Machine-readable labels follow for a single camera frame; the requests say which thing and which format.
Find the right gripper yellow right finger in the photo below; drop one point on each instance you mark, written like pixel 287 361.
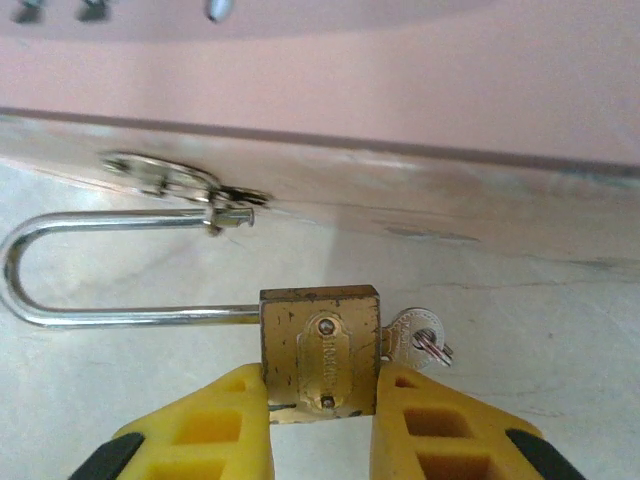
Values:
pixel 395 440

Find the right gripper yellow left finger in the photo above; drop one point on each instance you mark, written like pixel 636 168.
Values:
pixel 250 440

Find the small silver key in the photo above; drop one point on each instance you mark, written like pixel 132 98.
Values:
pixel 407 335

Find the brass padlock with long shackle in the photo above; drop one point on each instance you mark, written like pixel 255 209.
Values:
pixel 320 350

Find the pink tin box with cartoon couple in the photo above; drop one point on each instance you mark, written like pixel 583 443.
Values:
pixel 350 75

